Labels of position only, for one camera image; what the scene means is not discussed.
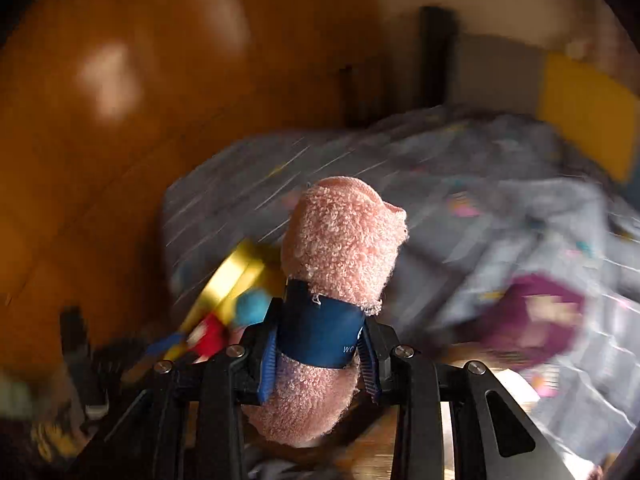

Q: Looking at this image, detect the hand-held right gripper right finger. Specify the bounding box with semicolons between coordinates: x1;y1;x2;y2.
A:
360;320;576;480

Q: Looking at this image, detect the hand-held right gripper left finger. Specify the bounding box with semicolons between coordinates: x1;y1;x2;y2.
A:
70;295;281;480

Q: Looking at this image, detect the teal sock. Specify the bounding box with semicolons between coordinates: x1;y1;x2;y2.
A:
232;290;271;326

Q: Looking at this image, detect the red sock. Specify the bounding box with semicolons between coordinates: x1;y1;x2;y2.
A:
192;315;226;361

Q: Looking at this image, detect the gold cardboard box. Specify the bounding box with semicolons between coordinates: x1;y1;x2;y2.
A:
165;239;286;361

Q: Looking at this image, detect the pink fluffy towel roll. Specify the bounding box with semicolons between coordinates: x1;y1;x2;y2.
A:
242;176;408;446

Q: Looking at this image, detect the grey yellow blue headboard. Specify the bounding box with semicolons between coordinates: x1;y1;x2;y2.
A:
457;35;640;181

